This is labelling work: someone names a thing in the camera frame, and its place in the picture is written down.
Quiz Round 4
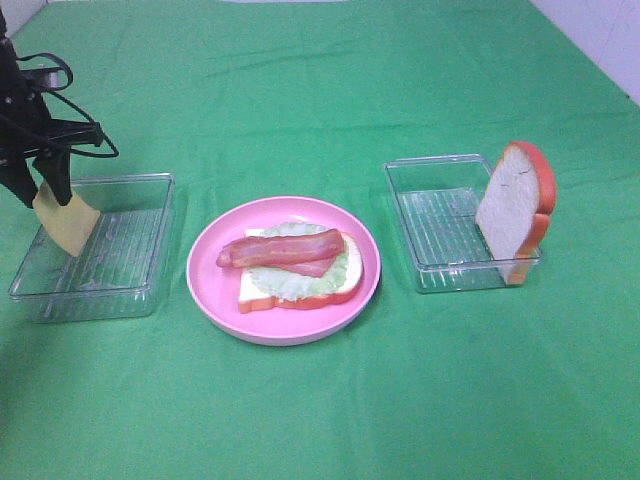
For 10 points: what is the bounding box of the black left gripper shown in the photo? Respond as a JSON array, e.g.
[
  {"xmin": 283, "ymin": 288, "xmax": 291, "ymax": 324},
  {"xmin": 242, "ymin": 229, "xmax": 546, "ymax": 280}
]
[{"xmin": 0, "ymin": 44, "xmax": 104, "ymax": 208}]

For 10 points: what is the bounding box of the yellow cheese slice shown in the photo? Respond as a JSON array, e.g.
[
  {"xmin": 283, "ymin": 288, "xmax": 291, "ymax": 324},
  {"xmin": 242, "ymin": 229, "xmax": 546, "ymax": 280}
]
[{"xmin": 32, "ymin": 180, "xmax": 101, "ymax": 257}]

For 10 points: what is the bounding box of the bacon strip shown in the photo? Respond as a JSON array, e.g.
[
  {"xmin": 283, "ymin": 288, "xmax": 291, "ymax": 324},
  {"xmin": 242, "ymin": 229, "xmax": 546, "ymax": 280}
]
[
  {"xmin": 216, "ymin": 229, "xmax": 344, "ymax": 268},
  {"xmin": 276, "ymin": 257, "xmax": 335, "ymax": 278}
]

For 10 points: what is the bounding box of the toast bread slice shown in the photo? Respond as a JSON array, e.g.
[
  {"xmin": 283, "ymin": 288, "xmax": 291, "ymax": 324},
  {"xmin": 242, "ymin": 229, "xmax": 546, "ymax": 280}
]
[
  {"xmin": 475, "ymin": 141, "xmax": 557, "ymax": 285},
  {"xmin": 238, "ymin": 232, "xmax": 364, "ymax": 313}
]

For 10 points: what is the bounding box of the green lettuce leaf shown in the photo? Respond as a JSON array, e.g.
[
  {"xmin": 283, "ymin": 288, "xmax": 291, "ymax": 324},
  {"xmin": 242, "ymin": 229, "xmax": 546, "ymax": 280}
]
[{"xmin": 238, "ymin": 232, "xmax": 363, "ymax": 302}]

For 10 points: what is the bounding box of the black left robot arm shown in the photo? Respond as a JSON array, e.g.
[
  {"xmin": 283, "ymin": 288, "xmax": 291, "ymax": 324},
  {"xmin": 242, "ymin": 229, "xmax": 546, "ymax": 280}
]
[{"xmin": 1, "ymin": 19, "xmax": 119, "ymax": 208}]

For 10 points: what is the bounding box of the clear left ingredient tray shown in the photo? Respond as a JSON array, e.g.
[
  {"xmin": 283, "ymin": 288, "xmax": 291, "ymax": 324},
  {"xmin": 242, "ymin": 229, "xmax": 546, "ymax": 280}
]
[{"xmin": 8, "ymin": 173, "xmax": 175, "ymax": 323}]

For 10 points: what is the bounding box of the pink round plate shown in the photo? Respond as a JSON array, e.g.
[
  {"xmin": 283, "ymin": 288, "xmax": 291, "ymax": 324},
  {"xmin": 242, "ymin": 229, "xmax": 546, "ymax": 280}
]
[{"xmin": 186, "ymin": 196, "xmax": 381, "ymax": 346}]

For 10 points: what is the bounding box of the green tablecloth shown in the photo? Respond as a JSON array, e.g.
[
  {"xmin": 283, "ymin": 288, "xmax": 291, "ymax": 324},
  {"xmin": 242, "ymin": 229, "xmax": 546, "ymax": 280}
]
[{"xmin": 1, "ymin": 1, "xmax": 639, "ymax": 479}]

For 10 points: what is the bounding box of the clear right bread tray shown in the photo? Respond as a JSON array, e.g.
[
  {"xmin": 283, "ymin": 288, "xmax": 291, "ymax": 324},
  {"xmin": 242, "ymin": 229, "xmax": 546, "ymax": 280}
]
[{"xmin": 384, "ymin": 153, "xmax": 542, "ymax": 293}]

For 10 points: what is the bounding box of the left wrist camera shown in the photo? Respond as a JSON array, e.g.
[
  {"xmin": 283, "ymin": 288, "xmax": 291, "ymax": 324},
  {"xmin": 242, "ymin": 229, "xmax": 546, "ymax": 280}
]
[{"xmin": 21, "ymin": 68, "xmax": 63, "ymax": 92}]

